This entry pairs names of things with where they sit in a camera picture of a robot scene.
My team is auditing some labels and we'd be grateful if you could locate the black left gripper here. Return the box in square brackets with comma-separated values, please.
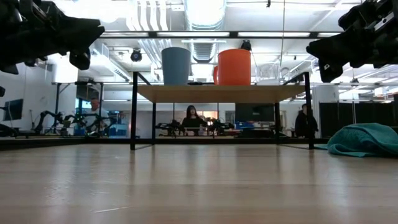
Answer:
[12, 0, 106, 74]

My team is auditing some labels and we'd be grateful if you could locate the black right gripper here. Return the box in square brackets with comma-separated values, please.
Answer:
[306, 0, 388, 83]

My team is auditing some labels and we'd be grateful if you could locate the clear plastic mug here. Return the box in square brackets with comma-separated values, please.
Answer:
[254, 63, 292, 86]

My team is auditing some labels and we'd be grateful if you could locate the blue plastic cup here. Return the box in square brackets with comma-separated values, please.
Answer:
[160, 47, 192, 86]

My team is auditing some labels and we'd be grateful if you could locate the orange plastic mug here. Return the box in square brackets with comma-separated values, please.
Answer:
[213, 49, 252, 86]

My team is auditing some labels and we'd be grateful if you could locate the wooden shelf with black legs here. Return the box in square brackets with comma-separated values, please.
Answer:
[129, 71, 315, 151]

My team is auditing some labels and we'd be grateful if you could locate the person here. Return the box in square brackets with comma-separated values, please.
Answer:
[181, 105, 208, 136]
[294, 103, 319, 138]
[83, 98, 110, 136]

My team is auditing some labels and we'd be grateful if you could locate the teal cloth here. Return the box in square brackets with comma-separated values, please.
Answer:
[317, 123, 398, 158]

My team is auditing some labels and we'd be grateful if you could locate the small dark monitor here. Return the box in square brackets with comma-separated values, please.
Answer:
[2, 98, 24, 121]

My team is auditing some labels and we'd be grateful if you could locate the wide dark monitor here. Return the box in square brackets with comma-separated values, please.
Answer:
[235, 103, 275, 123]

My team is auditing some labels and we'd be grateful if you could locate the black overhead rig beam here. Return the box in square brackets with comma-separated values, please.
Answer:
[99, 30, 343, 39]

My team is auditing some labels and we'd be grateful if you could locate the black background station frame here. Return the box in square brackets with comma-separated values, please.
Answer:
[51, 81, 105, 131]

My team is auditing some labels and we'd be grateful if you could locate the black partition wall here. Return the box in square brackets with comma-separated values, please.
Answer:
[319, 101, 398, 138]

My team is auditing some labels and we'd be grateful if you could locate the black aluminium table frame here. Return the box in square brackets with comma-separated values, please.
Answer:
[0, 136, 327, 152]

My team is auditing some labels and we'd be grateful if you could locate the silver ceiling air duct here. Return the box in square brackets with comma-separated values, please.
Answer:
[183, 0, 228, 63]

